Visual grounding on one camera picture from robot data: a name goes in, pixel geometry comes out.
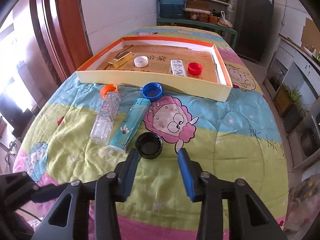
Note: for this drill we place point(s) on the cartoon printed blanket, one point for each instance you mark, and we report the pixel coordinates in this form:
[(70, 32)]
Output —
[(225, 142)]

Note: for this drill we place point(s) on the red-brown wooden door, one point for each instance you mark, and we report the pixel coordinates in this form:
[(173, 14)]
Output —
[(62, 30)]

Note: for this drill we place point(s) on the red bottle cap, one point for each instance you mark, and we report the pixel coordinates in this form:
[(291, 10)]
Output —
[(195, 68)]

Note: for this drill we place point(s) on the colourful printed cloth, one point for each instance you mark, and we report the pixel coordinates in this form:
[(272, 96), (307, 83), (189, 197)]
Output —
[(303, 205)]

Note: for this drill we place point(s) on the white bottle cap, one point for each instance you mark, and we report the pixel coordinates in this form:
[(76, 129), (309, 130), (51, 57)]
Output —
[(140, 61)]

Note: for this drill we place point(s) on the plant in yellow pot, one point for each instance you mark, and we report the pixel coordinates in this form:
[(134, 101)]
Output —
[(283, 102)]

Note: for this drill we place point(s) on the blue water jug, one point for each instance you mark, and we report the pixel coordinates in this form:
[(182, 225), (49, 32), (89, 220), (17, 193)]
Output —
[(172, 2)]

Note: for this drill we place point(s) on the blue bottle cap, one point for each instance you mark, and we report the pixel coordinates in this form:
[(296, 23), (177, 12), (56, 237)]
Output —
[(152, 91)]

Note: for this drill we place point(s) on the brown cardboard box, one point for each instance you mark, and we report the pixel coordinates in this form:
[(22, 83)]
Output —
[(197, 4)]

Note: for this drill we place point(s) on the teal patterned tube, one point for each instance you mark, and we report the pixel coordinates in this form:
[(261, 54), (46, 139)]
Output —
[(130, 125)]

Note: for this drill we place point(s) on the white cartoon-print box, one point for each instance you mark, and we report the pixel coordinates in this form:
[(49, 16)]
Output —
[(177, 67)]

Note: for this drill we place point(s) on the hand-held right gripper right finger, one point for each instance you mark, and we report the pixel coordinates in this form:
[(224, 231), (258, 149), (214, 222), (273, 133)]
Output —
[(186, 175)]

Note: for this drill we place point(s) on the white kitchen counter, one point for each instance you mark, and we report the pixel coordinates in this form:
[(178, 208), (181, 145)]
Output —
[(295, 62)]

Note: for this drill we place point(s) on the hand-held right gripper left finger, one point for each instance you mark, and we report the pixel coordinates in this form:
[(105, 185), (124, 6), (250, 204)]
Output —
[(128, 175)]

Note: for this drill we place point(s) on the green table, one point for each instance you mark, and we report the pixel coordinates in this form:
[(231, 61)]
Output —
[(200, 24)]

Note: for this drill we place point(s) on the black bottle cap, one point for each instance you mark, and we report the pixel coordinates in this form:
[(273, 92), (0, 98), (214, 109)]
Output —
[(150, 147)]

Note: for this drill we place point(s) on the orange bottle cap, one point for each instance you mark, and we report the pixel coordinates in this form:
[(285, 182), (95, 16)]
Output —
[(108, 88)]

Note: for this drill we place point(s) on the cardboard wall panel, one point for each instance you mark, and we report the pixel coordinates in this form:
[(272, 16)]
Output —
[(311, 33)]

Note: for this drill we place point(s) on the dark grey refrigerator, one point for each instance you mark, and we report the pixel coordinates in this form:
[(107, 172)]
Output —
[(253, 22)]

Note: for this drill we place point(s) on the clear plastic bottle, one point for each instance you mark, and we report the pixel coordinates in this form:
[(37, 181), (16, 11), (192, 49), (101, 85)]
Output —
[(105, 120)]

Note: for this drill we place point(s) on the gold box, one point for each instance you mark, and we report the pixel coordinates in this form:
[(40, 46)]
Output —
[(121, 60)]

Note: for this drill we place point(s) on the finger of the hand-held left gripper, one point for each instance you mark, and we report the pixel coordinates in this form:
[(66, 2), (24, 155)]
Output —
[(50, 193)]

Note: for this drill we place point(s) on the shallow orange-rimmed cardboard box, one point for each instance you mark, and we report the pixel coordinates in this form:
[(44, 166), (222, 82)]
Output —
[(150, 80)]

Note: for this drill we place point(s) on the plastic bag of food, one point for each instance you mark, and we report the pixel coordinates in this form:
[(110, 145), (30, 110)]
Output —
[(224, 21)]

